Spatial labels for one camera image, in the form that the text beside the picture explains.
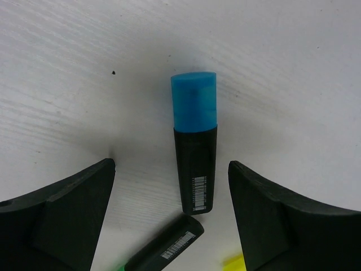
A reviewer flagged green cap black highlighter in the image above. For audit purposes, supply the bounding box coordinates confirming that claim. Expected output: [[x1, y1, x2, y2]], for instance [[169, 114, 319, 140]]
[[118, 214, 204, 271]]

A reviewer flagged blue cap black highlighter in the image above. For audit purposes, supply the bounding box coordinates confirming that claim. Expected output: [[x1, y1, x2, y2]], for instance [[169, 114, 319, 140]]
[[171, 72, 218, 215]]

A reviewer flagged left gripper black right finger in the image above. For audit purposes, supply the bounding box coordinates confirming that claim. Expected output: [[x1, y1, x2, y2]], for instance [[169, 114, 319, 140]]
[[228, 161, 360, 270]]

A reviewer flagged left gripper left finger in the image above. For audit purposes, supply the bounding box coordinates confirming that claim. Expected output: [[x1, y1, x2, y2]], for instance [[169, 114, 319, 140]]
[[1, 158, 116, 270]]

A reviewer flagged yellow cap black highlighter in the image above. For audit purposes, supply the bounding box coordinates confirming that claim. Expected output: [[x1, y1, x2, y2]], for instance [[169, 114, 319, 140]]
[[222, 253, 246, 271]]

